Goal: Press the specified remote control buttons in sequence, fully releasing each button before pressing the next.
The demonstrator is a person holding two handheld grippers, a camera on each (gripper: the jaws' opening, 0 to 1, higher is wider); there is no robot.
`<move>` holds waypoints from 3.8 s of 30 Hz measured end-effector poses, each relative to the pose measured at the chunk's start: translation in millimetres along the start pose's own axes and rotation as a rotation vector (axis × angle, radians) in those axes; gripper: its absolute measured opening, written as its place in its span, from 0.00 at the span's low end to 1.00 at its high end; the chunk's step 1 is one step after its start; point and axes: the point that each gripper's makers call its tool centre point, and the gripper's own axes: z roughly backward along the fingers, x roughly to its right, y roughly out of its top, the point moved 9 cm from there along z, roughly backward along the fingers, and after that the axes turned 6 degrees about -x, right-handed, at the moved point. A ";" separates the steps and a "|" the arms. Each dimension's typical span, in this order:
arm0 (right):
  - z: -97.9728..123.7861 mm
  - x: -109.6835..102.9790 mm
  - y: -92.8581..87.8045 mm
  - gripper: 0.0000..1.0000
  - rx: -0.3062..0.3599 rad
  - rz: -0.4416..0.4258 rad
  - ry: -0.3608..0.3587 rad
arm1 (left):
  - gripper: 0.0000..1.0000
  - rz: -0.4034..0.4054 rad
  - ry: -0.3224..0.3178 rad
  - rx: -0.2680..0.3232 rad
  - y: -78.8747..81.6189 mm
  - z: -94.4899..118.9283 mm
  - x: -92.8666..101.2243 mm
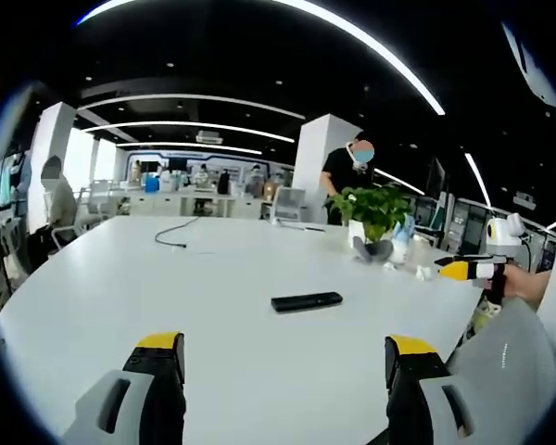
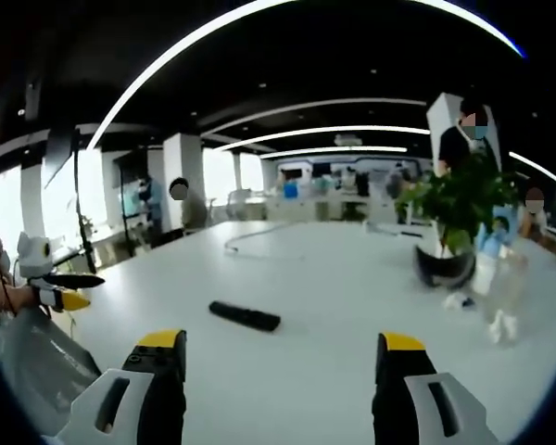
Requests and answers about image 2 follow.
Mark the small white object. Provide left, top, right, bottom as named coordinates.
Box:
left=443, top=294, right=477, bottom=311

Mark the clear plastic water bottle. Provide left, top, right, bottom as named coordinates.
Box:
left=484, top=240, right=529, bottom=347

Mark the grey cable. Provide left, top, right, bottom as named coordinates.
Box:
left=225, top=222, right=307, bottom=261

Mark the green potted plant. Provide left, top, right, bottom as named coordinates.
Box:
left=395, top=155, right=520, bottom=256

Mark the person's grey clothing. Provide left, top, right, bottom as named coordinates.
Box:
left=0, top=305, right=103, bottom=439

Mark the black plant pot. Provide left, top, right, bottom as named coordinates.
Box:
left=412, top=244, right=477, bottom=292

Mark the black remote control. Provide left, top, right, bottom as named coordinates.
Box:
left=208, top=300, right=282, bottom=332

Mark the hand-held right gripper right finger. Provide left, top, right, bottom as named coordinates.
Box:
left=372, top=331, right=500, bottom=445

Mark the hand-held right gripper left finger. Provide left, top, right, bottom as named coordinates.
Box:
left=55, top=329, right=187, bottom=445

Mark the black tripod stand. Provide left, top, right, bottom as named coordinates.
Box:
left=44, top=127, right=98, bottom=275

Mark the blue bag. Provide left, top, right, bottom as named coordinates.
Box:
left=474, top=206, right=515, bottom=274

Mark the white desk row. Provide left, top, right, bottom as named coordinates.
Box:
left=263, top=187, right=399, bottom=223

